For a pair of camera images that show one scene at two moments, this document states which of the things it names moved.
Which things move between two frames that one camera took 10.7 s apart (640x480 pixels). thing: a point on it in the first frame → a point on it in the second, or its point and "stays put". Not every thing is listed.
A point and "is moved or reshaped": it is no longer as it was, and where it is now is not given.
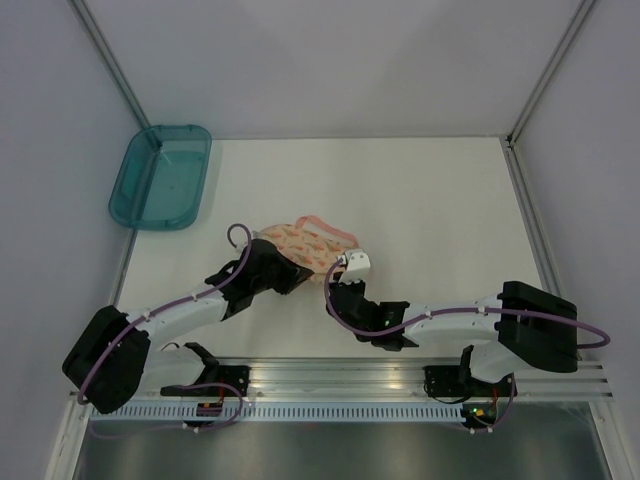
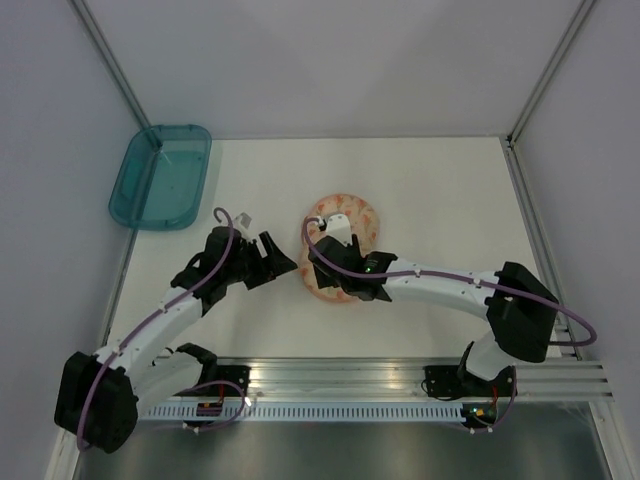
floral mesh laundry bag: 311,243 is moved or reshaped
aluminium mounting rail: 359,378 stays put
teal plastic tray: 160,179 stays put
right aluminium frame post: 581,12 stays put
